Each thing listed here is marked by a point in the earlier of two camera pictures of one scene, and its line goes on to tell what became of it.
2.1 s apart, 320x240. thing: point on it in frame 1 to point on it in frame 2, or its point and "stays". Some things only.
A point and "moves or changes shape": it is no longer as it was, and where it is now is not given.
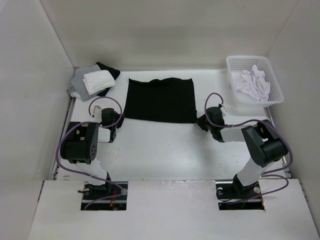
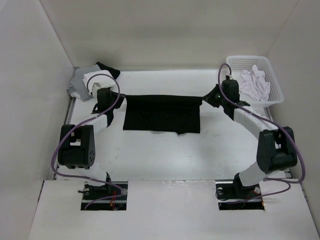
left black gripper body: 117,118 to 114,98
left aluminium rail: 63,137 stays
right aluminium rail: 286,170 stays
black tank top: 162,99 moves or changes shape
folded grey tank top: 77,86 stays
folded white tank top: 96,81 stays
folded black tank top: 115,73 stays
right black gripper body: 203,123 to 216,97
